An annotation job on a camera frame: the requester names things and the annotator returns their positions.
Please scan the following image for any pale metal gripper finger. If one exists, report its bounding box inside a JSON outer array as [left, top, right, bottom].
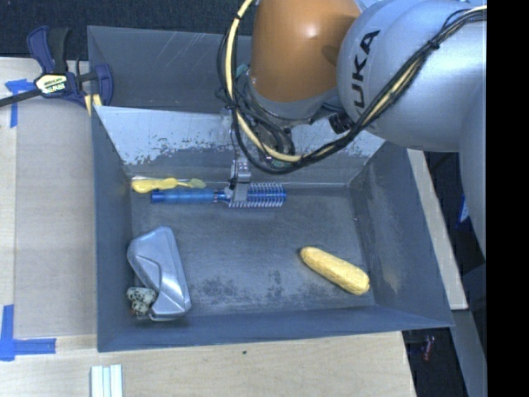
[[227, 160, 241, 193], [232, 160, 253, 209]]

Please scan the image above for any grey metal bin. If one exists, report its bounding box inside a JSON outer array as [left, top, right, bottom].
[[86, 25, 456, 353]]

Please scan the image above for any yellow rubber toy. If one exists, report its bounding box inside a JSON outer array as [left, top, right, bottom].
[[131, 176, 207, 194]]

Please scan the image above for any silver foil packet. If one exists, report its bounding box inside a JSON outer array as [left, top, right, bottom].
[[126, 226, 193, 322]]

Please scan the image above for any yellow corn cob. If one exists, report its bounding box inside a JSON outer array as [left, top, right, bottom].
[[298, 246, 371, 296]]

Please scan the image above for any spotted cream toy animal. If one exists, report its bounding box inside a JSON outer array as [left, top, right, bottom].
[[126, 286, 159, 318]]

